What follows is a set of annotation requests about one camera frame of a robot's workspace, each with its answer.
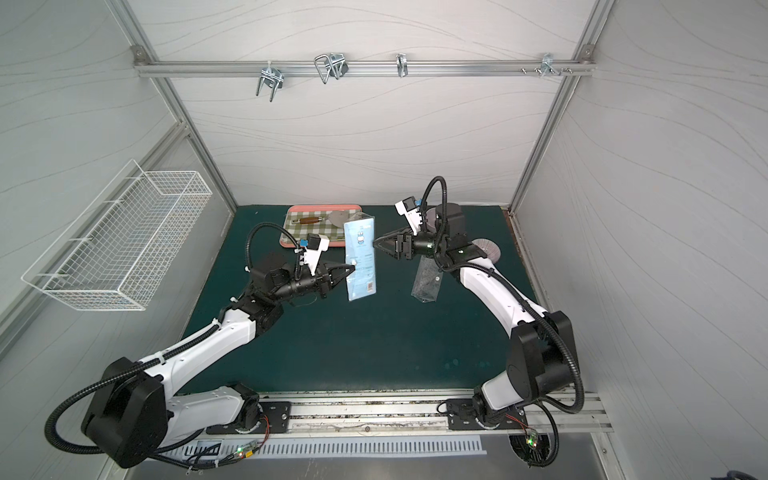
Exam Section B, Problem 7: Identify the blue ruler set package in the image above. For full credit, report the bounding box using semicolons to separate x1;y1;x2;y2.
343;212;376;301

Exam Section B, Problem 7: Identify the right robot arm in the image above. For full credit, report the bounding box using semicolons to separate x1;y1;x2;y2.
374;197;585;428

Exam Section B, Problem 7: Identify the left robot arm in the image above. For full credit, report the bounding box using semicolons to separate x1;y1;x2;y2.
81;252;355;468

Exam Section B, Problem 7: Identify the striped purple bowl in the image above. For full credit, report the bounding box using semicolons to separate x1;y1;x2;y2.
472;238;501;264

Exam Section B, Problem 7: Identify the clear plastic pouch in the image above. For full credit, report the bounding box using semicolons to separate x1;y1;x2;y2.
411;256;443;303

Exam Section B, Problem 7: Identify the pink plastic tray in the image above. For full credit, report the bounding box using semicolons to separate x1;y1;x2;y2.
279;204;363;249

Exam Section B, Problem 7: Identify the green checked cloth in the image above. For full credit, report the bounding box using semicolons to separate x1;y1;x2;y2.
283;209;361;244

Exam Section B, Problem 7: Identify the white slotted vent strip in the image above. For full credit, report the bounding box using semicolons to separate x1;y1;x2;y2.
134;435;488;462

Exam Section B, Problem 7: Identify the metal U-bolt clamp middle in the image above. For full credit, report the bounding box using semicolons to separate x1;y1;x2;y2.
313;52;349;84

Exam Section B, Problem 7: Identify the metal u-bolt clamp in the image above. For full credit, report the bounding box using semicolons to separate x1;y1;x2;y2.
255;64;284;102
313;52;349;84

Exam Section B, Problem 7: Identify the metal U-bolt clamp left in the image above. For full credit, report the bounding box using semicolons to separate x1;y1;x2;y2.
255;64;284;102

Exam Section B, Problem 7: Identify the aluminium top crossbar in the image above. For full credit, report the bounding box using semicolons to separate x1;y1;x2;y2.
134;57;597;79

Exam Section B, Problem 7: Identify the right black corrugated cable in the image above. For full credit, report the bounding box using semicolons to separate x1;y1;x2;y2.
455;260;585;415

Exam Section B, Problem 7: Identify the black corrugated cable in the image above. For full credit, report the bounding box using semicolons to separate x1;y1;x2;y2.
455;260;585;415
44;323;223;455

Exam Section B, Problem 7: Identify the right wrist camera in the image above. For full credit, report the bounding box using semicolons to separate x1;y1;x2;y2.
395;196;423;235

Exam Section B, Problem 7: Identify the wooden handled metal spatula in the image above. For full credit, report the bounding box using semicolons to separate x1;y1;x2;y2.
289;210;354;228

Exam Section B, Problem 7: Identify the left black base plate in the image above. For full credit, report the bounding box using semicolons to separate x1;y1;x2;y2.
205;401;291;435

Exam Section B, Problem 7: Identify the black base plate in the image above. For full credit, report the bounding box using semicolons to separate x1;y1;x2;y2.
436;398;528;432
205;401;291;435

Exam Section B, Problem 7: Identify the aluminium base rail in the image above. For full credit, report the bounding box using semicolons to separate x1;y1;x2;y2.
119;389;614;442

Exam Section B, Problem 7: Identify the white wire wall basket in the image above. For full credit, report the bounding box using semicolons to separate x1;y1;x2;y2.
21;160;212;312

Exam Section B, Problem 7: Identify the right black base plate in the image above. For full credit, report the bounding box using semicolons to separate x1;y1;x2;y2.
436;398;528;432

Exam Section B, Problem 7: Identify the small metal bracket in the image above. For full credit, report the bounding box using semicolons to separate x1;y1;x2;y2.
396;53;408;78

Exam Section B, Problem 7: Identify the left black corrugated cable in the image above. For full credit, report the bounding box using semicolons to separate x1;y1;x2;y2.
44;323;223;455

